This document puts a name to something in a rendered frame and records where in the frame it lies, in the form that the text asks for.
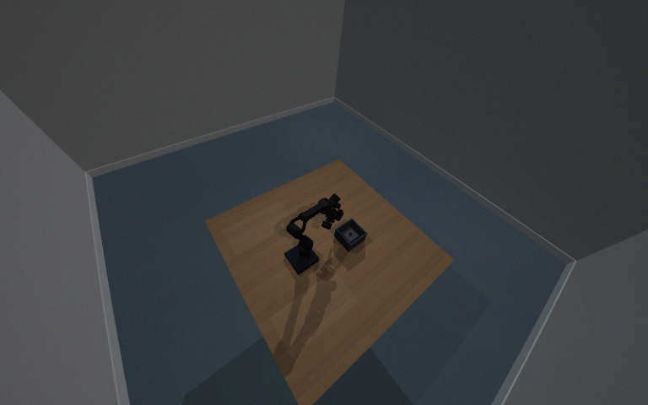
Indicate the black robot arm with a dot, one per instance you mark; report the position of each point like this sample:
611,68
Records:
324,206

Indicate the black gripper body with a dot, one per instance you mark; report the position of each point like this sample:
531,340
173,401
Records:
326,224

